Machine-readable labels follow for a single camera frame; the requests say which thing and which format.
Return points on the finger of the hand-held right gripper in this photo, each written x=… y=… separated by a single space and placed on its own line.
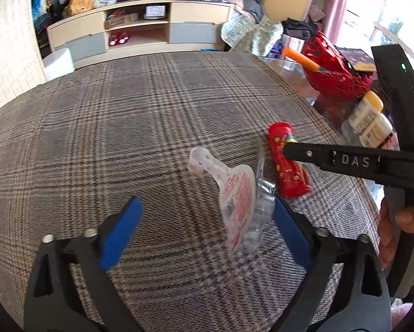
x=331 y=159

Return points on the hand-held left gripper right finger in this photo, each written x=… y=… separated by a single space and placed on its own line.
x=291 y=230

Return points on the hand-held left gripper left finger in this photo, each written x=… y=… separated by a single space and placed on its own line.
x=120 y=231

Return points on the red candy tube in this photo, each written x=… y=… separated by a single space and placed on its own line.
x=291 y=176

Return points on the clear blister pack pink card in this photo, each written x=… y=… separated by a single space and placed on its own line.
x=238 y=197

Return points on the person's right hand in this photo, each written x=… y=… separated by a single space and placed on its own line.
x=413 y=219

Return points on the cream bottle yellow cap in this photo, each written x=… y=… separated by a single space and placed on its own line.
x=364 y=110
x=376 y=131

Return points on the dark starred box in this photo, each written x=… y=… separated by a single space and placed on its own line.
x=357 y=58

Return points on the red perforated basket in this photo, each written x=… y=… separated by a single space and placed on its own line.
x=328 y=76

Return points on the grey plaid tablecloth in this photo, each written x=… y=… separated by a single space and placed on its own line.
x=124 y=138

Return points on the pink curtain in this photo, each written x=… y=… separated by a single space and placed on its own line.
x=336 y=3

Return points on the dark clothes pile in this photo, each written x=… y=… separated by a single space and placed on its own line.
x=298 y=27

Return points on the green white knit blanket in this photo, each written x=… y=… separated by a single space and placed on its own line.
x=252 y=34

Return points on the white round stool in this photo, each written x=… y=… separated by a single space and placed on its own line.
x=58 y=64

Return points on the beige grey media cabinet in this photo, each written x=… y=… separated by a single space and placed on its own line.
x=193 y=31

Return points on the red slippers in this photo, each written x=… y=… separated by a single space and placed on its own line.
x=119 y=38

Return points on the brown cardboard box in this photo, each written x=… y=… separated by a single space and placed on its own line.
x=120 y=21

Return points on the small white box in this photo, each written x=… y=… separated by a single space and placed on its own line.
x=155 y=12

